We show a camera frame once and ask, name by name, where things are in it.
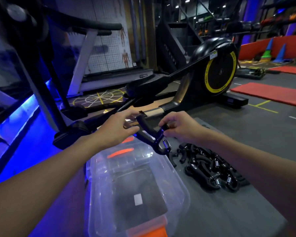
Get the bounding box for orange box latch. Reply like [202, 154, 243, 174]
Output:
[135, 225, 169, 237]
[107, 137, 135, 159]

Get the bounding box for pile of black grip trainers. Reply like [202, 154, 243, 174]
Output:
[168, 143, 250, 193]

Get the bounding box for green training cone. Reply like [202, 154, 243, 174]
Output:
[261, 38, 274, 60]

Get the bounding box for person's left forearm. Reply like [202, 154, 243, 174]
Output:
[0, 132, 107, 237]

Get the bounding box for clear plastic storage box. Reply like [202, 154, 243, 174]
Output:
[85, 137, 191, 237]

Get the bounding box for anatomy grid wall poster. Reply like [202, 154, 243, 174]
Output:
[87, 0, 134, 73]

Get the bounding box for black stair climber machine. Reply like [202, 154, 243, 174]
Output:
[155, 12, 203, 70]

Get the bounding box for rack with coloured balls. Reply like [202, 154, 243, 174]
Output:
[260, 0, 296, 38]

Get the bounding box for grey treadmill with black handrail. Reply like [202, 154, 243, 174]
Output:
[43, 7, 154, 97]

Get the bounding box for black and yellow floor equipment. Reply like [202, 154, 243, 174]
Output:
[235, 66, 267, 80]

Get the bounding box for black spring hand gripper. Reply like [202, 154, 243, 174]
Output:
[134, 111, 173, 156]

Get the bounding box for person's left hand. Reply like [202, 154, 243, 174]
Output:
[94, 109, 141, 152]

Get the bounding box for person's right forearm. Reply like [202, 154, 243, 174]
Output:
[200, 131, 296, 237]

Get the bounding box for blue training cone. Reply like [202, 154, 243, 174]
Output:
[272, 43, 287, 63]

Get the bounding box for thin red floor mat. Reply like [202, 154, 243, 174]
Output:
[268, 66, 296, 76]

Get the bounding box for large red floor mat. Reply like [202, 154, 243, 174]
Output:
[230, 82, 296, 109]

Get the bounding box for black exercise machine frame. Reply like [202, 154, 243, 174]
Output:
[0, 0, 90, 186]

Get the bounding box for person's right hand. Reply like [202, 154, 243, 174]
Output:
[158, 111, 210, 146]

